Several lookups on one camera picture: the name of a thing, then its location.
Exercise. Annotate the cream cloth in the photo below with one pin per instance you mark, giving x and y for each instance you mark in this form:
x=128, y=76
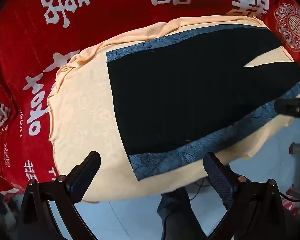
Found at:
x=90, y=120

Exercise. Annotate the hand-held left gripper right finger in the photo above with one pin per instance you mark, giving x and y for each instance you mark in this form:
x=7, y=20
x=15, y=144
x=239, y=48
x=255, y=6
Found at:
x=221, y=180

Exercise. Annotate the red printed blanket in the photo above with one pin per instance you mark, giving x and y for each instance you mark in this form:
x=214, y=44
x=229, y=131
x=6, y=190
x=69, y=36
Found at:
x=102, y=17

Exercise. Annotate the person's leg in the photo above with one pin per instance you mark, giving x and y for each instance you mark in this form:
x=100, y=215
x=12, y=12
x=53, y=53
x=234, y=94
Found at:
x=176, y=212

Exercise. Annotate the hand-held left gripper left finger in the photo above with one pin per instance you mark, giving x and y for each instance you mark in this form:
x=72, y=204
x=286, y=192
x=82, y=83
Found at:
x=83, y=180

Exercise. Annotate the black pants with blue stripes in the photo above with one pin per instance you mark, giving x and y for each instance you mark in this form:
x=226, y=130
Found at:
x=177, y=92

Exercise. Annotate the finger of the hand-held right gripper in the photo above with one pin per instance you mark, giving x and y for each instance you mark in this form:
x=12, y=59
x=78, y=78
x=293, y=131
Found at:
x=291, y=108

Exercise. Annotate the red embroidered cushion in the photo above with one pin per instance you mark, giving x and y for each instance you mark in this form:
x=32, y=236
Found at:
x=292, y=27

